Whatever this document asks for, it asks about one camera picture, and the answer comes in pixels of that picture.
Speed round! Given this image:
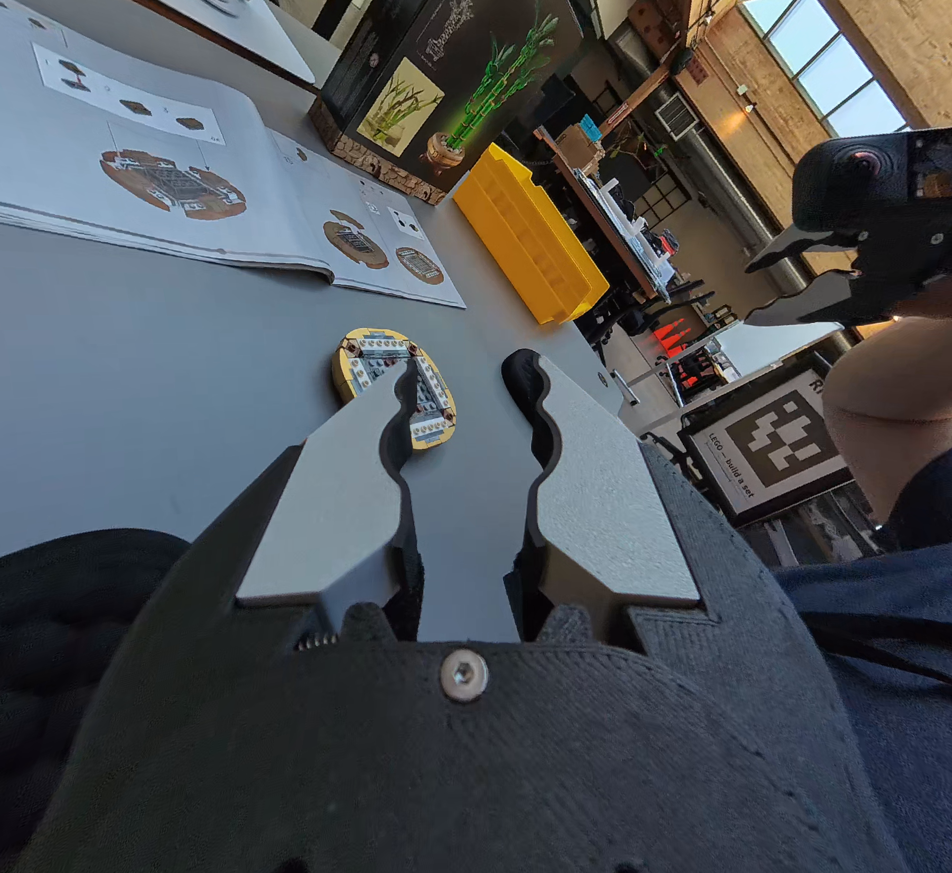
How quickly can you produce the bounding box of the lego instruction booklet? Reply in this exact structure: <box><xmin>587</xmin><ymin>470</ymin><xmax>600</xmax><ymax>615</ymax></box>
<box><xmin>0</xmin><ymin>0</ymin><xmax>468</xmax><ymax>311</ymax></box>

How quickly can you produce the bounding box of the cardboard box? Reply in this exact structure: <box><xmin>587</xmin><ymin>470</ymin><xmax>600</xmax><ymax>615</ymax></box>
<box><xmin>555</xmin><ymin>116</ymin><xmax>607</xmax><ymax>176</ymax></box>

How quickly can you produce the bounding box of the black framed marker sign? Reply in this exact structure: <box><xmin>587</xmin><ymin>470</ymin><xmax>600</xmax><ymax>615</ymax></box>
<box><xmin>675</xmin><ymin>354</ymin><xmax>856</xmax><ymax>529</ymax></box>

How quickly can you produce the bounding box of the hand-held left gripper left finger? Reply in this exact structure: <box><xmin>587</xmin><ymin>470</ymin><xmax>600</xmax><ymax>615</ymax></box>
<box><xmin>235</xmin><ymin>358</ymin><xmax>421</xmax><ymax>639</ymax></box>

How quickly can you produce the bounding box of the wooden edged desk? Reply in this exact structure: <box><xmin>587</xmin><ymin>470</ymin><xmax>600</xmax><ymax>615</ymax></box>
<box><xmin>534</xmin><ymin>126</ymin><xmax>674</xmax><ymax>303</ymax></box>

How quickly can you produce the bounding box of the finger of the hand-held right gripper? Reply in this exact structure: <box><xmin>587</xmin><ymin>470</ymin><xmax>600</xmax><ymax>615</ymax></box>
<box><xmin>744</xmin><ymin>270</ymin><xmax>856</xmax><ymax>328</ymax></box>
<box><xmin>744</xmin><ymin>227</ymin><xmax>867</xmax><ymax>274</ymax></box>

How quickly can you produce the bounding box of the yellow plastic bin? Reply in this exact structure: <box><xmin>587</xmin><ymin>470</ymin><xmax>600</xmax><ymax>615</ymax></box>
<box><xmin>452</xmin><ymin>142</ymin><xmax>611</xmax><ymax>326</ymax></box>

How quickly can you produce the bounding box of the person's right forearm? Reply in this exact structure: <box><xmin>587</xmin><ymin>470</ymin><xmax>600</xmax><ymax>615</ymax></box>
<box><xmin>822</xmin><ymin>293</ymin><xmax>952</xmax><ymax>526</ymax></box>

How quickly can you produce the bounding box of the black lego box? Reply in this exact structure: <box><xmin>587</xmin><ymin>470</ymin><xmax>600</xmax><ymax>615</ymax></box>
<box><xmin>307</xmin><ymin>0</ymin><xmax>585</xmax><ymax>207</ymax></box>

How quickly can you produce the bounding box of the round gold lego model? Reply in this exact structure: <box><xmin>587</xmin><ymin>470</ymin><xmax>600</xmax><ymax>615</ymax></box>
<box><xmin>331</xmin><ymin>327</ymin><xmax>458</xmax><ymax>452</ymax></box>

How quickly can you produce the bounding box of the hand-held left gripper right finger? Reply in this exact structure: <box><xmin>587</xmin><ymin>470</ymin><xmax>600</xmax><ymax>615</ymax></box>
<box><xmin>500</xmin><ymin>348</ymin><xmax>702</xmax><ymax>642</ymax></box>

